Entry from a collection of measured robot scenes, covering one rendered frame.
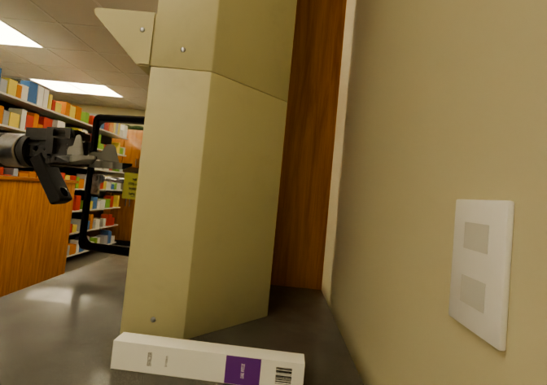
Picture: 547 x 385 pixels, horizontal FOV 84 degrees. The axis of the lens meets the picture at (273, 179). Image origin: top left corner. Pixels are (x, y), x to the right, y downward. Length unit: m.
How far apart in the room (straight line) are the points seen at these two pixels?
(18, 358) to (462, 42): 0.70
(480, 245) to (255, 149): 0.44
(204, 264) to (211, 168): 0.17
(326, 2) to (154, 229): 0.83
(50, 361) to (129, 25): 0.55
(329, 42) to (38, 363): 0.97
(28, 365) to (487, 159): 0.61
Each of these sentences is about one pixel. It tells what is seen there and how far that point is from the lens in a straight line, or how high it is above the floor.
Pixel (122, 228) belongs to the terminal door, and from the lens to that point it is 0.98.
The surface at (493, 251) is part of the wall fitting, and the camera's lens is 0.31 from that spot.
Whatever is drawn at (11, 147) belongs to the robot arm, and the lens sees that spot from 0.86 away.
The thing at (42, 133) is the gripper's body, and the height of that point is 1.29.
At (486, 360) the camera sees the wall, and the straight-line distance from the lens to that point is 0.34.
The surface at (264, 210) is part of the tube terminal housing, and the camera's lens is 0.65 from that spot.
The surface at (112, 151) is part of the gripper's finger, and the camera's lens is 0.84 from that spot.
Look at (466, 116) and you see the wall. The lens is 0.37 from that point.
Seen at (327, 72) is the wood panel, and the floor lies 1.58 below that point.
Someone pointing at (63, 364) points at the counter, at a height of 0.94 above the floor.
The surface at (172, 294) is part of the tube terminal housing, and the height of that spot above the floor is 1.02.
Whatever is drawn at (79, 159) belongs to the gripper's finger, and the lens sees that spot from 0.72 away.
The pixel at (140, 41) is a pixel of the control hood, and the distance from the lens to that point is 0.65.
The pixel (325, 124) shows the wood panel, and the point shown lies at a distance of 0.94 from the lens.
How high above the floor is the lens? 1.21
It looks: 3 degrees up
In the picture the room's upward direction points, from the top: 5 degrees clockwise
